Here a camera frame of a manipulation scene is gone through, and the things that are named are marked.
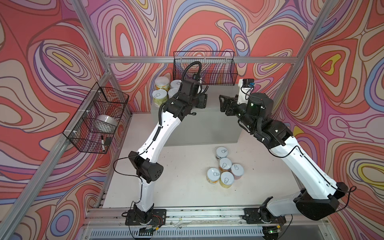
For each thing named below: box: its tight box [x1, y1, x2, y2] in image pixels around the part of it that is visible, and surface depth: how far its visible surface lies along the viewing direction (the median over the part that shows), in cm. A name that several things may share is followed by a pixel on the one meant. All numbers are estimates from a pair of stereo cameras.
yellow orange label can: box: [155, 76, 170, 92], surface depth 76 cm
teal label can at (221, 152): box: [215, 146, 228, 161], surface depth 93 cm
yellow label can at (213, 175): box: [206, 167, 221, 185], surface depth 84 cm
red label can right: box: [230, 163, 245, 180], surface depth 86 cm
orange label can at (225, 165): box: [218, 157, 232, 175], surface depth 88 cm
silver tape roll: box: [96, 114, 118, 128], surface depth 73 cm
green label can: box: [152, 89, 168, 108], surface depth 74 cm
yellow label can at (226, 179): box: [219, 171, 235, 189], surface depth 82 cm
